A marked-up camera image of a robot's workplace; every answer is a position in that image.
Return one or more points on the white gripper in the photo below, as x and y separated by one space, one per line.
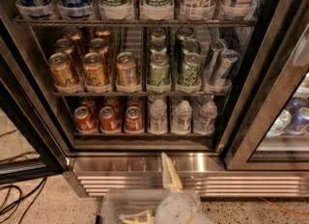
173 209

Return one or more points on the silver blue slim can front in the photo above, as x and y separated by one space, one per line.
224 67

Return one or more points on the orange LaCroix can front right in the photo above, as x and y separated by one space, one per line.
127 70

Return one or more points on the stainless steel fridge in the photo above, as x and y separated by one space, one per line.
237 160

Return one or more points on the red coke can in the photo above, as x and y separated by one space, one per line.
89 102
113 102
135 101
84 119
108 119
133 119

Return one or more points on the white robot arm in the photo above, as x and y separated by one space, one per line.
176 208

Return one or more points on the clear water bottle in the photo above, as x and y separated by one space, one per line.
158 117
181 123
206 117

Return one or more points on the clear water bottle right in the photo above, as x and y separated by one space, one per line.
206 117

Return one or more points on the green LaCroix can front right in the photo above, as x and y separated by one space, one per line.
190 70

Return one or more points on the orange LaCroix can front middle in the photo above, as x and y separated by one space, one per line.
94 70

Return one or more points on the orange LaCroix can front left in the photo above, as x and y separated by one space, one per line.
63 71

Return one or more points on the blue can behind glass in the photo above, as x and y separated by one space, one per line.
299 110

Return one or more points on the clear water bottle left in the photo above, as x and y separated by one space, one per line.
158 117

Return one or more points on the orange lacroix can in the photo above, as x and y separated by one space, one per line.
127 70
63 71
101 47
67 46
94 70

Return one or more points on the silver blue slim can rear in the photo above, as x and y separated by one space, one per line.
215 48

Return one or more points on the green lacroix can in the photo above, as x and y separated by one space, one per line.
190 46
190 70
158 45
159 70

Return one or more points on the silver blue slim can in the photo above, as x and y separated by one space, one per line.
224 67
215 48

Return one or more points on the clear water bottle middle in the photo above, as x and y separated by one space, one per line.
181 123

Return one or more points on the silver can behind glass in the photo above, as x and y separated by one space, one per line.
281 122

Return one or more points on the green LaCroix can front left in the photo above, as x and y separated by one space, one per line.
159 70

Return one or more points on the clear plastic bin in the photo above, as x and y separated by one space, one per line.
117 202

